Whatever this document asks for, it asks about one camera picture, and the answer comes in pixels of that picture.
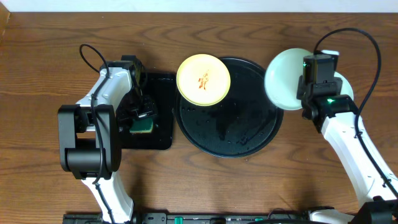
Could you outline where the green yellow sponge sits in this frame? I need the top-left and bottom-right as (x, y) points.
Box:
(129, 118), (154, 134)

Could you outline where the light green plate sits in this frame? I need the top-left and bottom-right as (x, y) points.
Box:
(334, 72), (354, 100)
(264, 48), (312, 111)

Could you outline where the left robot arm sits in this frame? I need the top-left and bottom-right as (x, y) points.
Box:
(58, 57), (157, 223)

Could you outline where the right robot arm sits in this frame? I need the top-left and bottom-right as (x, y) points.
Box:
(297, 75), (397, 223)

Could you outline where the black rectangular tray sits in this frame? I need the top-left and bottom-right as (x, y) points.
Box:
(116, 72), (176, 150)

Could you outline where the black round tray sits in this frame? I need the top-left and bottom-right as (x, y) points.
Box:
(174, 57), (284, 158)

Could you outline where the yellow plate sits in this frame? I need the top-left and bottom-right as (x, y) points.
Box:
(177, 54), (231, 106)

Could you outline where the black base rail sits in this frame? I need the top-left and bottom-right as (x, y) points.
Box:
(62, 212), (343, 224)

